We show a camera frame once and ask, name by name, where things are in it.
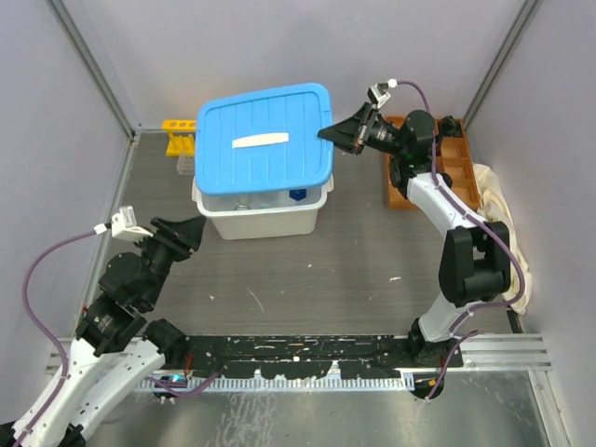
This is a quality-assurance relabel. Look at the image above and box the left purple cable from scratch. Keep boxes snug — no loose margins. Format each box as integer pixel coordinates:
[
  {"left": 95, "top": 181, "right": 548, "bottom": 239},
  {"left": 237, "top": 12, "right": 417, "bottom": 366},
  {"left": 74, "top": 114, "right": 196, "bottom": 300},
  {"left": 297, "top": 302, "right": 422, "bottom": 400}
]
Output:
[{"left": 13, "top": 230, "right": 220, "bottom": 443}]

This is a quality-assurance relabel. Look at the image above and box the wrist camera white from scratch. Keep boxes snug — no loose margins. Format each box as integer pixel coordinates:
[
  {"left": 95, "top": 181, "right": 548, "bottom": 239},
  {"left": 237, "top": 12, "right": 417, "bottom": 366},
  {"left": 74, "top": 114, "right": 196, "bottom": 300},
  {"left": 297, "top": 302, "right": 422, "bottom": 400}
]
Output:
[
  {"left": 93, "top": 206, "right": 154, "bottom": 243},
  {"left": 367, "top": 78, "right": 398, "bottom": 110}
]

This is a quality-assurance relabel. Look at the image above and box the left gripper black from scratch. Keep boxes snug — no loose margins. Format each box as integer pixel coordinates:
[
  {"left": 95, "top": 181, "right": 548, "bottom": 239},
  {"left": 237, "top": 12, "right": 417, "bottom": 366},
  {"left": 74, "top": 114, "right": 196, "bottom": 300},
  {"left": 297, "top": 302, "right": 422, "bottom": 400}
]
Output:
[{"left": 135, "top": 214, "right": 207, "bottom": 307}]

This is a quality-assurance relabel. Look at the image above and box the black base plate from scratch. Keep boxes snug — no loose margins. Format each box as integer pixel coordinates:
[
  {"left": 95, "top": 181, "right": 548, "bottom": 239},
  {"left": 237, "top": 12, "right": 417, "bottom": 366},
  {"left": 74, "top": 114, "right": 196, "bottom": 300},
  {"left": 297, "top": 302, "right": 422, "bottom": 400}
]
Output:
[{"left": 142, "top": 335, "right": 463, "bottom": 380}]

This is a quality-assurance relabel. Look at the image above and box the white plastic bin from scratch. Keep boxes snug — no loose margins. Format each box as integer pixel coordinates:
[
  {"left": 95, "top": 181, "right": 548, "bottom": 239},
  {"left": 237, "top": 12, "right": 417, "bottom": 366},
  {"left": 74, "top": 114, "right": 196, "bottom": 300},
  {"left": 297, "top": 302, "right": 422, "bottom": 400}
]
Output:
[{"left": 192, "top": 177, "right": 334, "bottom": 240}]

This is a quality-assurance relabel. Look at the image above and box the yellow test tube rack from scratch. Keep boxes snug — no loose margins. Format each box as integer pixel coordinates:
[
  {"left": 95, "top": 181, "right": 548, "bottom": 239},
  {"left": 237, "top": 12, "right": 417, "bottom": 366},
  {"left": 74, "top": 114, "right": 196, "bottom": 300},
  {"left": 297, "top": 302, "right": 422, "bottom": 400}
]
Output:
[{"left": 162, "top": 119, "right": 196, "bottom": 157}]

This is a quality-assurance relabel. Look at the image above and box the white slotted cable duct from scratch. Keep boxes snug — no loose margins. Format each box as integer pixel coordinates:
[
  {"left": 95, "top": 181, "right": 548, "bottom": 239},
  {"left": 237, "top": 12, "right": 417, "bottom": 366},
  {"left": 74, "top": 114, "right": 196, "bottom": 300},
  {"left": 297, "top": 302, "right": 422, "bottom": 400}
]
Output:
[{"left": 134, "top": 372, "right": 416, "bottom": 393}]

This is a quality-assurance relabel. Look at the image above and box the cream cloth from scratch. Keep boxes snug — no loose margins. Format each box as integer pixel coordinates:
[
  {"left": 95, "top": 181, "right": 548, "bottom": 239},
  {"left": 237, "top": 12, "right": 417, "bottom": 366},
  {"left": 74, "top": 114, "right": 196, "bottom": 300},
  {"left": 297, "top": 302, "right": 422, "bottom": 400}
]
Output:
[{"left": 473, "top": 163, "right": 534, "bottom": 315}]

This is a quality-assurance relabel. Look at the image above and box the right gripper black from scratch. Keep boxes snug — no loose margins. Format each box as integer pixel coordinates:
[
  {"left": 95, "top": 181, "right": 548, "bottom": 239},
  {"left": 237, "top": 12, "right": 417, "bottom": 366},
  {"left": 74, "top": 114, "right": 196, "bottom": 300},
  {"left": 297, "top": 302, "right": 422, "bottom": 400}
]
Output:
[{"left": 318, "top": 102, "right": 406, "bottom": 158}]

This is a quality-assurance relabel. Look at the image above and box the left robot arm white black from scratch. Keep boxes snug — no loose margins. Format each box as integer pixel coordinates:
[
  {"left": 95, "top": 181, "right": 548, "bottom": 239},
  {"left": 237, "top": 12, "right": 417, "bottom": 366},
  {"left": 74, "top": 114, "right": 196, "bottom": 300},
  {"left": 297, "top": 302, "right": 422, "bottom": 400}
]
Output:
[{"left": 1, "top": 207, "right": 207, "bottom": 446}]

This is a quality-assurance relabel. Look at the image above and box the blue handled brush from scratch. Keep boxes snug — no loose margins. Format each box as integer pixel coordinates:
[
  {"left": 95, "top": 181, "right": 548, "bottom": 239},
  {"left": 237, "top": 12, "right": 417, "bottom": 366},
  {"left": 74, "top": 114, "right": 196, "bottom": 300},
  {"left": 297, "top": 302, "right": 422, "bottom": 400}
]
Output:
[{"left": 289, "top": 188, "right": 307, "bottom": 202}]

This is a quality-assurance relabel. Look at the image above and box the clear acrylic tube rack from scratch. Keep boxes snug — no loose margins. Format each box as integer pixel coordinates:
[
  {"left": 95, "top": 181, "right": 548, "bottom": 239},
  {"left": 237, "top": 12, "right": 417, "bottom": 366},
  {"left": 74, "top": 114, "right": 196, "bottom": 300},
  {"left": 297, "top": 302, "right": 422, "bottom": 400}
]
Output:
[{"left": 176, "top": 155, "right": 195, "bottom": 176}]

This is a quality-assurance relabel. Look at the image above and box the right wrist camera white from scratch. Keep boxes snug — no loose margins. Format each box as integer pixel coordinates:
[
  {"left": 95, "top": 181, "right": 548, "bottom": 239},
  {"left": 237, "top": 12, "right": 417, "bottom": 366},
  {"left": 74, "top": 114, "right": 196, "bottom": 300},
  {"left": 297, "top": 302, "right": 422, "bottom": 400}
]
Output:
[{"left": 367, "top": 78, "right": 398, "bottom": 110}]

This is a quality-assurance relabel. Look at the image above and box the orange compartment tray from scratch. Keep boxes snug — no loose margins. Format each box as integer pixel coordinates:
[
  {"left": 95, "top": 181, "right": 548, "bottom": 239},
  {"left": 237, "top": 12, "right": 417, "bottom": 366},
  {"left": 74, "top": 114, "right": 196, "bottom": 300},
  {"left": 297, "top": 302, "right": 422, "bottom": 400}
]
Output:
[{"left": 383, "top": 115, "right": 480, "bottom": 210}]

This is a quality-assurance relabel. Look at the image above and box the black cable bundle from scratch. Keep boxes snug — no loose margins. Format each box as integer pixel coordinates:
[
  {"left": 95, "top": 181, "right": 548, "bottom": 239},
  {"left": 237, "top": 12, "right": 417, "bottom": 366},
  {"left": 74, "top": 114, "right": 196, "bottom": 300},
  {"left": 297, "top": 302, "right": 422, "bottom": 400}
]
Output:
[{"left": 440, "top": 115, "right": 465, "bottom": 139}]

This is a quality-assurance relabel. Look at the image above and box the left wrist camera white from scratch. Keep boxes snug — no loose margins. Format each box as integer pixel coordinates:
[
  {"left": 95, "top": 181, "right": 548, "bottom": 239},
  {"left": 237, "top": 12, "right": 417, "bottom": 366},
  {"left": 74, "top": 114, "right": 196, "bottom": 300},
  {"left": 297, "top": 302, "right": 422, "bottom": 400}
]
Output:
[{"left": 93, "top": 206, "right": 154, "bottom": 243}]

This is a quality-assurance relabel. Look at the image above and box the blue plastic tray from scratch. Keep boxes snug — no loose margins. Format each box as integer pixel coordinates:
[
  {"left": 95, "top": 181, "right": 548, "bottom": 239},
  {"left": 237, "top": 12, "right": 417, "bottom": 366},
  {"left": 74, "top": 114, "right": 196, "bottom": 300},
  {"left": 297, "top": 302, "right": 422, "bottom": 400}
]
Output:
[{"left": 195, "top": 83, "right": 333, "bottom": 196}]

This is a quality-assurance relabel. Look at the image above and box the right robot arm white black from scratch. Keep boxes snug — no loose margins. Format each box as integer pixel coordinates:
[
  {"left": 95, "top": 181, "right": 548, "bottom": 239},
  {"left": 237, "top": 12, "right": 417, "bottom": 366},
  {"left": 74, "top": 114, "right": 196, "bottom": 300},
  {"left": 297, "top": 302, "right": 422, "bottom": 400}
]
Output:
[{"left": 318, "top": 102, "right": 511, "bottom": 367}]

